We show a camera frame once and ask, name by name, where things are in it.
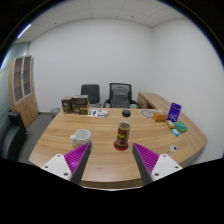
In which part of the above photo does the wooden shelf cabinet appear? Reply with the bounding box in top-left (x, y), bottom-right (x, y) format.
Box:
top-left (8, 55), bottom-right (39, 129)

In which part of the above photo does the upright purple box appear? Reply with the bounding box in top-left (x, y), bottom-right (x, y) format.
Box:
top-left (167, 101), bottom-right (183, 123)

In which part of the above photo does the dark grey padded chair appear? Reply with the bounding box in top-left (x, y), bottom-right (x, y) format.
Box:
top-left (80, 83), bottom-right (102, 108)

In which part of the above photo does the small dark brown box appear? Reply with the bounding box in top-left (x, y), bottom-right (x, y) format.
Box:
top-left (60, 96), bottom-right (74, 115)

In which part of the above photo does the white green purple leaflet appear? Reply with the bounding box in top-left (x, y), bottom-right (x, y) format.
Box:
top-left (87, 108), bottom-right (109, 118)

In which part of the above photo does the white and grey mug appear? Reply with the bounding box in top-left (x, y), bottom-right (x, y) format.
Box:
top-left (69, 128), bottom-right (92, 148)

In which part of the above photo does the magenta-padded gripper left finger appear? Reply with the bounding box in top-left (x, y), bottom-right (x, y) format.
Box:
top-left (41, 142), bottom-right (92, 186)

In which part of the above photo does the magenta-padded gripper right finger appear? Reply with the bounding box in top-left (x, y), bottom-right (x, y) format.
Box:
top-left (131, 142), bottom-right (184, 186)

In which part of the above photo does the black leather sofa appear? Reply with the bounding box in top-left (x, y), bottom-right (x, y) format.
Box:
top-left (0, 111), bottom-right (29, 162)

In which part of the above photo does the flat round red coaster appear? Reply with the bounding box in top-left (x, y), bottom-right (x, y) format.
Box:
top-left (113, 140), bottom-right (130, 152)

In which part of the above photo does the flat yellowish box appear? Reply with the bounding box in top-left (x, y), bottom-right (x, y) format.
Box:
top-left (164, 119), bottom-right (177, 130)

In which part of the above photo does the clear black-capped drink bottle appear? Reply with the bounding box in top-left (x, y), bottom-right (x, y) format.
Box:
top-left (115, 109), bottom-right (132, 149)

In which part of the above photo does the black mesh office chair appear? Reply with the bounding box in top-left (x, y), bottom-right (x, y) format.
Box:
top-left (102, 82), bottom-right (141, 109)

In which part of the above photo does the flat green box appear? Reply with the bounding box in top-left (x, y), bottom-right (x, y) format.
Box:
top-left (173, 120), bottom-right (189, 134)

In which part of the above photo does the white round-print pad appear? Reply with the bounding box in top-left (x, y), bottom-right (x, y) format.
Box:
top-left (139, 108), bottom-right (158, 119)

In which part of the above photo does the rectangular ceiling light panel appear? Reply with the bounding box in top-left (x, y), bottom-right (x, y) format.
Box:
top-left (16, 23), bottom-right (33, 40)

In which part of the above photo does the wooden side desk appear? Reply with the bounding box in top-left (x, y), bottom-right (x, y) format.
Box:
top-left (136, 92), bottom-right (174, 111)

